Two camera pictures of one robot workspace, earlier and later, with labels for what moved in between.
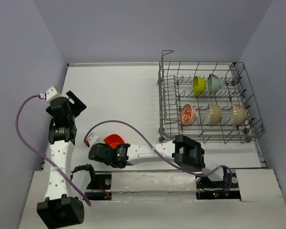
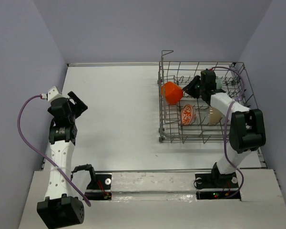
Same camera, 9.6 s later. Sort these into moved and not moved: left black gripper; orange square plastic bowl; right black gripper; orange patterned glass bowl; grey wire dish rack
Moved: right black gripper; orange square plastic bowl
Not moved: grey wire dish rack; orange patterned glass bowl; left black gripper
